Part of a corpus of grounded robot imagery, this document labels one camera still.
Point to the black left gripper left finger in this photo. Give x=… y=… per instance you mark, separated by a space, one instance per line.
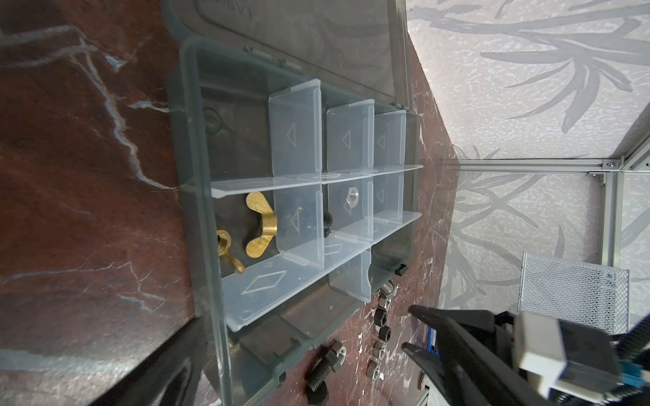
x=168 y=376

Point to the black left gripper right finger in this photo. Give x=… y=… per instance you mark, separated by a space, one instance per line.
x=474 y=363

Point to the black hex nut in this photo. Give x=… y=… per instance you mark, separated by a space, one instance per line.
x=380 y=317

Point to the black hex bolt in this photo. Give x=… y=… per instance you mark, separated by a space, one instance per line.
x=331 y=361

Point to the gold wing nut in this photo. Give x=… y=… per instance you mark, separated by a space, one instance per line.
x=224 y=244
x=257 y=202

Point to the silver nut in box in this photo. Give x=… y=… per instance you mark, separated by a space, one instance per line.
x=353 y=196

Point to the grey compartment organizer box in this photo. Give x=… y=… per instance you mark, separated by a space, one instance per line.
x=299 y=100

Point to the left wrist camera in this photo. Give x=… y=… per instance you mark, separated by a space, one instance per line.
x=573 y=364

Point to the white wire mesh basket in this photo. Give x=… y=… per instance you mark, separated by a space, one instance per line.
x=585 y=293

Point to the aluminium horizontal frame bar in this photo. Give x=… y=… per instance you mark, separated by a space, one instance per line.
x=540 y=166

